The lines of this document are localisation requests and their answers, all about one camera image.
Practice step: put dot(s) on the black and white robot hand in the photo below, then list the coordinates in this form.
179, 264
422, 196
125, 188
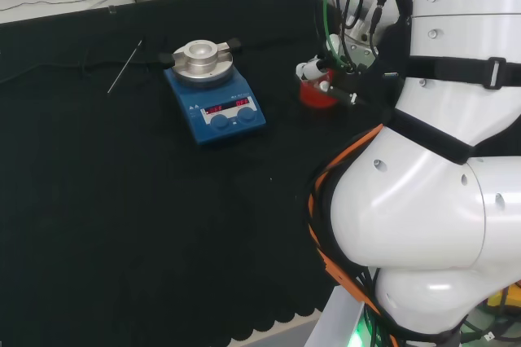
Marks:
342, 95

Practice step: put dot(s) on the thin metal probe rod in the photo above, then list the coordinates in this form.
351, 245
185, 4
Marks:
124, 68

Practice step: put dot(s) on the red round flask stand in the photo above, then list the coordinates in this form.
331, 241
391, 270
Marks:
315, 99

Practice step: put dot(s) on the blue heater with steel block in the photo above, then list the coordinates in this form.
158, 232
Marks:
228, 127

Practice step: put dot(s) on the black scalloped table cloth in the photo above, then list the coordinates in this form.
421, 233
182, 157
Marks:
122, 200

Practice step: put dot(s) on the pale base plate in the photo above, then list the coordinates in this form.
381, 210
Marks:
334, 318

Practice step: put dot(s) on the clear cloth clip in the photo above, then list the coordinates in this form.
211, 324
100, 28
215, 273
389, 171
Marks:
111, 9

